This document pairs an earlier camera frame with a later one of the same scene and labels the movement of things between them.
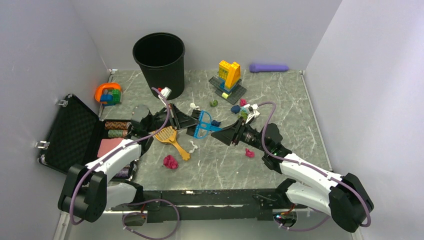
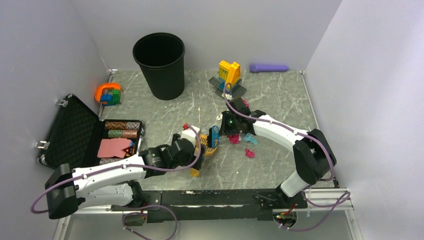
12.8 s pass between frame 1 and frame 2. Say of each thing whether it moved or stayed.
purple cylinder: stayed
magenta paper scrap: stayed
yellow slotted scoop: moved
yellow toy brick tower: stayed
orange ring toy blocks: stayed
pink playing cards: stayed
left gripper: moved
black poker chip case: stayed
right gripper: moved
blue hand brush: moved
